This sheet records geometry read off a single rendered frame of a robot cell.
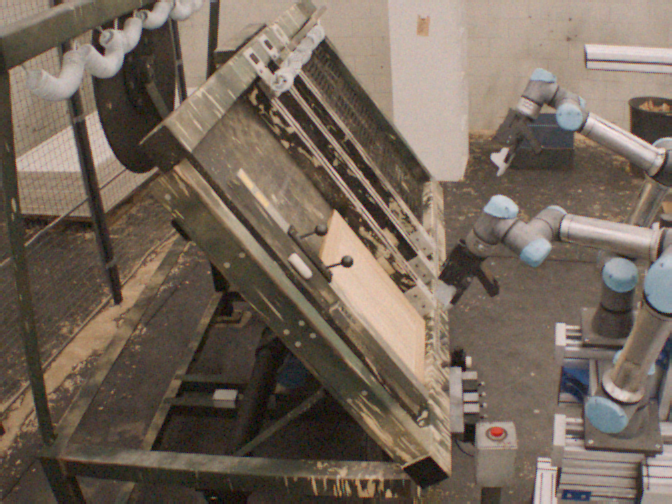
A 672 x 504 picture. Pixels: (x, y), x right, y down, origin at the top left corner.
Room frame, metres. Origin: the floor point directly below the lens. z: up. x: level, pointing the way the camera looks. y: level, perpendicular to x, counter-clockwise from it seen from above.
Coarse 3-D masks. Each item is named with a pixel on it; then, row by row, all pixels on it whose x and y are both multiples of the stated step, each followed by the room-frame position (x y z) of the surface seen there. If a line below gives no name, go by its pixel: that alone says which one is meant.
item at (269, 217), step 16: (240, 176) 1.87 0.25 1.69; (240, 192) 1.86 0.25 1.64; (256, 192) 1.88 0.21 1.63; (256, 208) 1.86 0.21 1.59; (272, 208) 1.89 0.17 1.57; (272, 224) 1.85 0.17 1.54; (288, 240) 1.84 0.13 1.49; (304, 256) 1.84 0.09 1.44; (320, 288) 1.83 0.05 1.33; (336, 288) 1.85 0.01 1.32; (352, 304) 1.85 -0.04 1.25; (352, 320) 1.82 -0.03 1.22; (368, 320) 1.86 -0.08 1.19; (368, 336) 1.81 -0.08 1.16; (384, 352) 1.81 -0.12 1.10; (400, 368) 1.80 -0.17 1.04; (400, 384) 1.80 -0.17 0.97; (416, 384) 1.80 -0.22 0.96; (416, 400) 1.79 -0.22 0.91
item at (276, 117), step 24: (264, 72) 2.41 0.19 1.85; (264, 96) 2.39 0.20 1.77; (264, 120) 2.39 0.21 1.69; (288, 120) 2.39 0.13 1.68; (288, 144) 2.38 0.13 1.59; (312, 144) 2.42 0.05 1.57; (312, 168) 2.37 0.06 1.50; (336, 192) 2.36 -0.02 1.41; (360, 216) 2.34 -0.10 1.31; (360, 240) 2.35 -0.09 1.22; (384, 240) 2.34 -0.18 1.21; (408, 288) 2.32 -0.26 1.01
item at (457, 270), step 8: (464, 240) 1.63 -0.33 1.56; (456, 248) 1.62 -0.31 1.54; (464, 248) 1.60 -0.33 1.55; (448, 256) 1.66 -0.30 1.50; (456, 256) 1.62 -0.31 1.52; (464, 256) 1.60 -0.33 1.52; (472, 256) 1.58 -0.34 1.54; (448, 264) 1.60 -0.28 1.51; (456, 264) 1.61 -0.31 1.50; (464, 264) 1.60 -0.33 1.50; (448, 272) 1.60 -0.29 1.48; (456, 272) 1.59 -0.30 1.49; (464, 272) 1.59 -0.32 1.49; (472, 272) 1.59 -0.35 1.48; (448, 280) 1.60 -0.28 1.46; (456, 280) 1.59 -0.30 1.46; (464, 280) 1.58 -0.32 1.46
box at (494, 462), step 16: (480, 432) 1.58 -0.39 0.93; (512, 432) 1.56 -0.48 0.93; (480, 448) 1.52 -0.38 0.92; (496, 448) 1.51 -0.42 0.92; (512, 448) 1.50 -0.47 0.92; (480, 464) 1.51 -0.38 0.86; (496, 464) 1.51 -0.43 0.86; (512, 464) 1.50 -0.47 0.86; (480, 480) 1.51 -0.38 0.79; (496, 480) 1.51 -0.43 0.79; (512, 480) 1.50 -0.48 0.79
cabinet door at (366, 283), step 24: (336, 216) 2.28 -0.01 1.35; (336, 240) 2.14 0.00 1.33; (360, 264) 2.17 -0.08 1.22; (360, 288) 2.03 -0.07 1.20; (384, 288) 2.19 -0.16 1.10; (384, 312) 2.05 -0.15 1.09; (408, 312) 2.21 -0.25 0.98; (384, 336) 1.92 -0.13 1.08; (408, 336) 2.07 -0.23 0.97; (408, 360) 1.93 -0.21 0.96
